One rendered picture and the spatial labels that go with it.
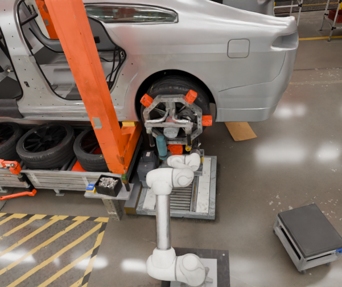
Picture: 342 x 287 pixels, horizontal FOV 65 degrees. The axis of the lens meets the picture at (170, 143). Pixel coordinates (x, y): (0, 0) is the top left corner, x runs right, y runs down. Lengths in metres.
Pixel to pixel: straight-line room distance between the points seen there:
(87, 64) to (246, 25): 1.19
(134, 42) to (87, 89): 0.58
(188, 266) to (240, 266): 0.79
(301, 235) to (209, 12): 1.85
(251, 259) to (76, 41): 2.19
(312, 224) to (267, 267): 0.52
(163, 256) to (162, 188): 0.45
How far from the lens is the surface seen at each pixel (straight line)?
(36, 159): 3.23
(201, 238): 2.68
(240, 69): 2.36
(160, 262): 1.95
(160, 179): 1.83
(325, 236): 2.48
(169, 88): 2.40
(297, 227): 2.45
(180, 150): 2.71
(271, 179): 3.18
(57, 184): 3.23
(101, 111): 2.14
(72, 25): 1.88
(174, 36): 2.28
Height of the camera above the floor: 2.35
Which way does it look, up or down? 41 degrees down
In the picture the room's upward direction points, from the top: 8 degrees counter-clockwise
